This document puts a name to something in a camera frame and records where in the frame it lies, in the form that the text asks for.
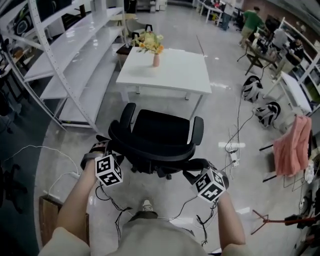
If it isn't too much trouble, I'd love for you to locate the narrow white table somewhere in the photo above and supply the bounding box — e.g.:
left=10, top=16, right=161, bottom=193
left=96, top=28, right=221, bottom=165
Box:
left=263, top=71, right=313, bottom=115

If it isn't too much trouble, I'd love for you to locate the person's left shoe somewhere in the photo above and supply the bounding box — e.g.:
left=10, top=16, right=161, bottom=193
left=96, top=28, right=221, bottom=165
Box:
left=141, top=198, right=154, bottom=213

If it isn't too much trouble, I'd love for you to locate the white black backpack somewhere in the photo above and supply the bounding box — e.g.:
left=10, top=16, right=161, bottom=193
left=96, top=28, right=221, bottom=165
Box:
left=241, top=75, right=264, bottom=103
left=254, top=101, right=281, bottom=128

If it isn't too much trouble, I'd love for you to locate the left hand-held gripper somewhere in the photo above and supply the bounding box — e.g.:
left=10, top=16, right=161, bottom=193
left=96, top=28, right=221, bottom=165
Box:
left=79, top=134, right=125, bottom=187

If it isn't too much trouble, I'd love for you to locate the person's left hand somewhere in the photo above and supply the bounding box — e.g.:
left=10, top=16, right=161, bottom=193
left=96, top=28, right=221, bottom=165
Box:
left=91, top=142, right=107, bottom=153

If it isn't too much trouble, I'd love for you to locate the person's right forearm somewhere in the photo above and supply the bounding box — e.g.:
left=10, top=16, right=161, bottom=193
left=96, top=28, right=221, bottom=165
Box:
left=216, top=192, right=247, bottom=253

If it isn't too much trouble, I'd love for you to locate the dark folding table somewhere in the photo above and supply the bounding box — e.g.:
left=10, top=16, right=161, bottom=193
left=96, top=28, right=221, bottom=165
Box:
left=236, top=39, right=278, bottom=78

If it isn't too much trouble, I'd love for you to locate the pink cloth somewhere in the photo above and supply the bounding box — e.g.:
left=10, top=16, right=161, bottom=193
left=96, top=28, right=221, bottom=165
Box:
left=272, top=115, right=313, bottom=178

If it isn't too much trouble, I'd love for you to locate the white square table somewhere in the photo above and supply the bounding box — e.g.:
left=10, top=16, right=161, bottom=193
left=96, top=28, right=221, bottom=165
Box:
left=115, top=46, right=213, bottom=111

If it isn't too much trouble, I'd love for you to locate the black desk chair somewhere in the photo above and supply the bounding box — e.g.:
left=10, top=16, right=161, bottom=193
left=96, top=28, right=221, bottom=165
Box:
left=233, top=8, right=245, bottom=32

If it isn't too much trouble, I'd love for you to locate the white metal shelving rack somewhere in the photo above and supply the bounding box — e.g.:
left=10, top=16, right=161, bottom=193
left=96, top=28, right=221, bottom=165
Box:
left=0, top=0, right=126, bottom=133

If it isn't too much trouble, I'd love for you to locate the white wall shelf unit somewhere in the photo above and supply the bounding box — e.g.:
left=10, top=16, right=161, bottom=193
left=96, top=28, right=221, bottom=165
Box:
left=277, top=17, right=320, bottom=111

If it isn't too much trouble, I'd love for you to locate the black green bulky bag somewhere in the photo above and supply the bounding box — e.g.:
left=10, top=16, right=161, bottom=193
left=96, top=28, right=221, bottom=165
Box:
left=11, top=2, right=34, bottom=36

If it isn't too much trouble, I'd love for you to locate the white floor cable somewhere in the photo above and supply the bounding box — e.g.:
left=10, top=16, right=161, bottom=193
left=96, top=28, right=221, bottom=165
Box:
left=4, top=144, right=81, bottom=176

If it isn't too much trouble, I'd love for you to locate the round wooden table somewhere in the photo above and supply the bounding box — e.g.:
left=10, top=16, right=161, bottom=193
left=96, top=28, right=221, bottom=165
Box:
left=109, top=13, right=137, bottom=28

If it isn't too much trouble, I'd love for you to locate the long white desk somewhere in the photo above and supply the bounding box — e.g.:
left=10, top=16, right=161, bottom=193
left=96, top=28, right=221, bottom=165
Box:
left=199, top=0, right=225, bottom=26

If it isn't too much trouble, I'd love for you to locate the black office chair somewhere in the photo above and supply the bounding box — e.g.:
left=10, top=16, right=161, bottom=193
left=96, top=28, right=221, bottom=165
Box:
left=107, top=102, right=213, bottom=180

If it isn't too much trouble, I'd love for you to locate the white patterned round object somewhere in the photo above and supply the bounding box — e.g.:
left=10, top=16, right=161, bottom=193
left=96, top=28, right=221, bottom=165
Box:
left=304, top=159, right=315, bottom=185

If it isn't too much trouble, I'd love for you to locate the black metal clothes rack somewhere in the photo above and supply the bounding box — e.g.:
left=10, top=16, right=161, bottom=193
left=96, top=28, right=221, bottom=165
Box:
left=259, top=129, right=315, bottom=192

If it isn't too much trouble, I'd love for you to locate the black swivel chair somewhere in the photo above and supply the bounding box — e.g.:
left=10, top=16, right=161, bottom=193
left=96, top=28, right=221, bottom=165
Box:
left=0, top=163, right=28, bottom=213

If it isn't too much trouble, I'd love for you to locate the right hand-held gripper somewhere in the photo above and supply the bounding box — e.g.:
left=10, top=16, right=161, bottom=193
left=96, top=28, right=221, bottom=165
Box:
left=182, top=158, right=230, bottom=203

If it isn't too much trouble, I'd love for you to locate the yellow flower bouquet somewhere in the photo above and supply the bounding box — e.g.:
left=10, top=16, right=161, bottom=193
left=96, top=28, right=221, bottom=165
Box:
left=136, top=31, right=165, bottom=55

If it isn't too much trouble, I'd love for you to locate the person's beige clothing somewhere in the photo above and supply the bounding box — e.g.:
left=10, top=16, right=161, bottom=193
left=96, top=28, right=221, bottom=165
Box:
left=37, top=211, right=242, bottom=256

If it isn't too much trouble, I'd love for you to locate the person's left forearm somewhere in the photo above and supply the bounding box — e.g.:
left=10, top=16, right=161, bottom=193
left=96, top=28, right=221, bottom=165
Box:
left=56, top=163, right=101, bottom=241

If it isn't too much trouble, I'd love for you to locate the red tripod stand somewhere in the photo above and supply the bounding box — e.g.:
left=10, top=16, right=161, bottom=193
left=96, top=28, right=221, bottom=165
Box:
left=250, top=209, right=320, bottom=236

